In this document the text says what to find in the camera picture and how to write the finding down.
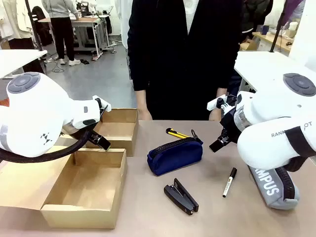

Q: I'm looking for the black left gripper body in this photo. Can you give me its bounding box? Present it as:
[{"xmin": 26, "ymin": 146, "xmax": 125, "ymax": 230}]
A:
[{"xmin": 88, "ymin": 130, "xmax": 105, "ymax": 144}]

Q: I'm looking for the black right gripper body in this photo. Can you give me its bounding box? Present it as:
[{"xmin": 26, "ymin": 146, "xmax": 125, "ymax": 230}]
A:
[{"xmin": 219, "ymin": 108, "xmax": 241, "ymax": 143}]

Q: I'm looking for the navy blue pencil case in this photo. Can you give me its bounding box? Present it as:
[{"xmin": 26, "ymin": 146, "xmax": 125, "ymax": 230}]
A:
[{"xmin": 147, "ymin": 136, "xmax": 204, "ymax": 177}]

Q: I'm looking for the person's right forearm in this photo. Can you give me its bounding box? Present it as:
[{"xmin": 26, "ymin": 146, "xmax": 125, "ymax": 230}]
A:
[{"xmin": 135, "ymin": 89, "xmax": 149, "ymax": 109}]

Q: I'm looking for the small open cardboard box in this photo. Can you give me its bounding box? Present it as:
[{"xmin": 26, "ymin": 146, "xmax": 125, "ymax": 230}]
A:
[{"xmin": 85, "ymin": 108, "xmax": 139, "ymax": 158}]

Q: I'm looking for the open cardboard box with lid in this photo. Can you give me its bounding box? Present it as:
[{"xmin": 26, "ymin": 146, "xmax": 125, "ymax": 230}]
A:
[{"xmin": 0, "ymin": 145, "xmax": 128, "ymax": 230}]

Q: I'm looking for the small brown cardboard box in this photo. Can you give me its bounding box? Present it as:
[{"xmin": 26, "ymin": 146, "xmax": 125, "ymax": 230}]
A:
[{"xmin": 239, "ymin": 38, "xmax": 258, "ymax": 52}]

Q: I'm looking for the person's left hand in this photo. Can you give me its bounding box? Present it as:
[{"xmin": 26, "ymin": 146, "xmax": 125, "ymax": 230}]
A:
[{"xmin": 209, "ymin": 108, "xmax": 223, "ymax": 122}]

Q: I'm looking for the person's right hand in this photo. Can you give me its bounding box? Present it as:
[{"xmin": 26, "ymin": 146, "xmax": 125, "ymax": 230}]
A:
[{"xmin": 138, "ymin": 106, "xmax": 153, "ymax": 121}]

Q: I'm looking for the black white marker pen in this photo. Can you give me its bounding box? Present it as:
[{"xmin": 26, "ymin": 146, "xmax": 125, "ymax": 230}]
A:
[{"xmin": 222, "ymin": 167, "xmax": 238, "ymax": 198}]

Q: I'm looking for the yellow utility knife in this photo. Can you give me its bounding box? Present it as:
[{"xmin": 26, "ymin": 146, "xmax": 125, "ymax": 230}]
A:
[{"xmin": 165, "ymin": 127, "xmax": 191, "ymax": 139}]

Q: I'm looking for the black stapler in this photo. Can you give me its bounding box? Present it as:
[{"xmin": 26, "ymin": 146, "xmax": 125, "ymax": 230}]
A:
[{"xmin": 163, "ymin": 178, "xmax": 199, "ymax": 216}]

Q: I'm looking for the white side table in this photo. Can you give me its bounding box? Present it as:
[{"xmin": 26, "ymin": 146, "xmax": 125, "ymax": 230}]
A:
[
  {"xmin": 234, "ymin": 50, "xmax": 316, "ymax": 94},
  {"xmin": 0, "ymin": 49, "xmax": 48, "ymax": 79}
]

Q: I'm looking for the grey campus pencil case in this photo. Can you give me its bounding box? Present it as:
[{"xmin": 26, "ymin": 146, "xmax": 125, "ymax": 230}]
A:
[{"xmin": 247, "ymin": 164, "xmax": 301, "ymax": 211}]

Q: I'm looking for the person in black coat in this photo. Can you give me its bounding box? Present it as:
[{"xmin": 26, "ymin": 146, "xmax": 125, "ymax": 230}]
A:
[{"xmin": 126, "ymin": 0, "xmax": 244, "ymax": 121}]

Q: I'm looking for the wooden workbench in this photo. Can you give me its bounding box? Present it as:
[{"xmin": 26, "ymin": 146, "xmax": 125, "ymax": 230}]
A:
[{"xmin": 252, "ymin": 31, "xmax": 292, "ymax": 54}]

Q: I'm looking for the black tripod pole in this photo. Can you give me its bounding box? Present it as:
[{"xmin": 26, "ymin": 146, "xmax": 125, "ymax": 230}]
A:
[
  {"xmin": 24, "ymin": 0, "xmax": 48, "ymax": 59},
  {"xmin": 269, "ymin": 0, "xmax": 289, "ymax": 53}
]

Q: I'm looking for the person in dark jacket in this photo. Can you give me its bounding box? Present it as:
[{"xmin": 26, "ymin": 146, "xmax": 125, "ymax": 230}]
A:
[{"xmin": 240, "ymin": 0, "xmax": 274, "ymax": 43}]

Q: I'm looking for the grey workshop table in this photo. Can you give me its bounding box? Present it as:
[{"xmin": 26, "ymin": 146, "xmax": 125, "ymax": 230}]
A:
[{"xmin": 38, "ymin": 14, "xmax": 111, "ymax": 58}]

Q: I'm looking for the person in grey top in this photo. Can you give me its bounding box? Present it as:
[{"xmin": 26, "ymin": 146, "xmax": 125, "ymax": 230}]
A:
[{"xmin": 41, "ymin": 0, "xmax": 81, "ymax": 67}]

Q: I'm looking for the person in cream jacket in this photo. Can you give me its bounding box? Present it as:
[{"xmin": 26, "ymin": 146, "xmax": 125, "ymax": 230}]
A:
[{"xmin": 0, "ymin": 0, "xmax": 35, "ymax": 50}]

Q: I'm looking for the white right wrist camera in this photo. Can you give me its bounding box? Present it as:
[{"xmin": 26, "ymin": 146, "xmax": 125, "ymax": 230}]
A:
[{"xmin": 206, "ymin": 94, "xmax": 228, "ymax": 111}]

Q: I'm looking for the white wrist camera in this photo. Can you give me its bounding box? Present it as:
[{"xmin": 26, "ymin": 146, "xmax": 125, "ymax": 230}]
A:
[
  {"xmin": 206, "ymin": 94, "xmax": 228, "ymax": 111},
  {"xmin": 92, "ymin": 95, "xmax": 112, "ymax": 117}
]

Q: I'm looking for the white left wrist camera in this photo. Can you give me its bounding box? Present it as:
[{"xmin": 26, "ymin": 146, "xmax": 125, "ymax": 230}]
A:
[{"xmin": 92, "ymin": 95, "xmax": 112, "ymax": 117}]

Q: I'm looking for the black corrugated cable hose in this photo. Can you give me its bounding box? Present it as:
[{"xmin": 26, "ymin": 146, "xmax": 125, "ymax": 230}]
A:
[{"xmin": 0, "ymin": 128, "xmax": 92, "ymax": 164}]

